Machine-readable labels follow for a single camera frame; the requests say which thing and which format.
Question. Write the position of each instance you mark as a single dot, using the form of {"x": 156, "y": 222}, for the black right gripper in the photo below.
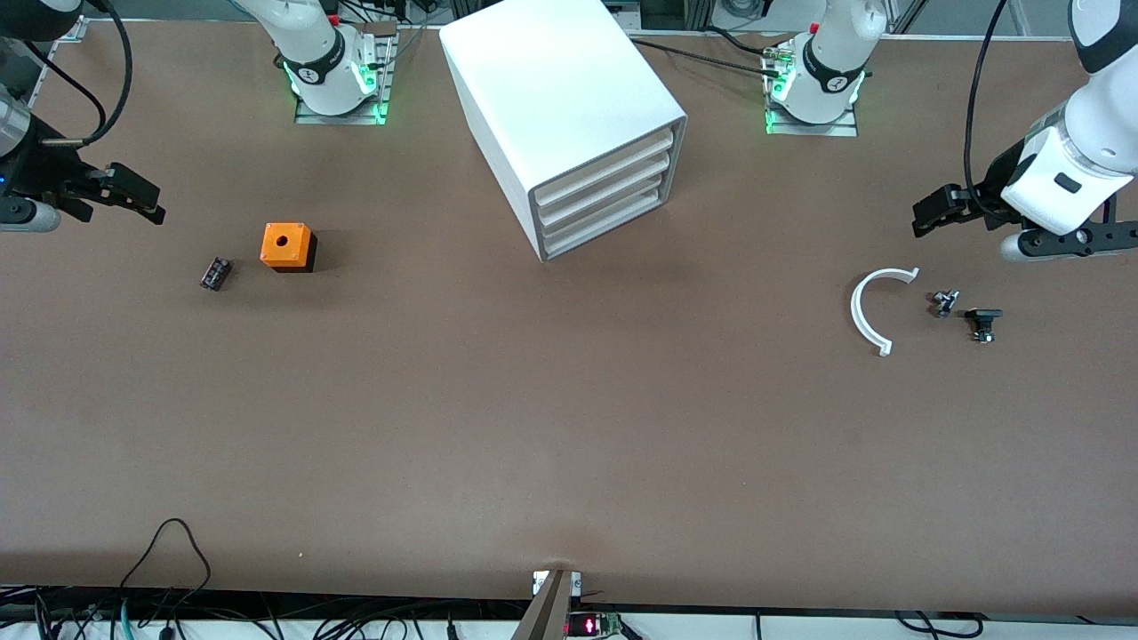
{"x": 40, "y": 169}

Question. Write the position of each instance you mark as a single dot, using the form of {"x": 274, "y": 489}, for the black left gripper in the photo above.
{"x": 993, "y": 184}

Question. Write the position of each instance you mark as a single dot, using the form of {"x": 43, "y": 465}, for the white plastic drawer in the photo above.
{"x": 605, "y": 172}
{"x": 605, "y": 210}
{"x": 605, "y": 226}
{"x": 605, "y": 191}

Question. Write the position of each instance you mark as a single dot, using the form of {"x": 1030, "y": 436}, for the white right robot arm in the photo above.
{"x": 311, "y": 36}

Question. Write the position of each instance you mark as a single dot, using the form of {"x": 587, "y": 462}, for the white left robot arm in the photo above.
{"x": 1093, "y": 133}

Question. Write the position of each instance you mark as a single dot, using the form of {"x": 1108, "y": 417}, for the white drawer cabinet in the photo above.
{"x": 551, "y": 89}

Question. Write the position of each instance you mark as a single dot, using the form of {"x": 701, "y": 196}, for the small grey metal part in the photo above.
{"x": 944, "y": 302}

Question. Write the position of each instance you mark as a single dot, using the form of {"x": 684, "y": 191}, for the small black plastic part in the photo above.
{"x": 982, "y": 316}

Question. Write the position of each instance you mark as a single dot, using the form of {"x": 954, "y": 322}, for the small black terminal block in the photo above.
{"x": 215, "y": 274}

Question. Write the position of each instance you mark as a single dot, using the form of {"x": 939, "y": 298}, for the white curved plastic arc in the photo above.
{"x": 854, "y": 311}

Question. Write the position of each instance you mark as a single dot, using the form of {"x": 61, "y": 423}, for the orange box with hole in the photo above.
{"x": 284, "y": 244}

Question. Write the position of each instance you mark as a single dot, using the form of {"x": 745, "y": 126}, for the circuit board with red LED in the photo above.
{"x": 591, "y": 625}

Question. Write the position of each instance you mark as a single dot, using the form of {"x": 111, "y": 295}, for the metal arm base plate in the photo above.
{"x": 836, "y": 130}
{"x": 384, "y": 89}

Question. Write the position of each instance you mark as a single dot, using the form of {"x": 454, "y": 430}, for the perforated aluminium rail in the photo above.
{"x": 62, "y": 53}

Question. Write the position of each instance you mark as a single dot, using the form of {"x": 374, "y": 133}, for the grey camera mount bar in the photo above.
{"x": 547, "y": 609}

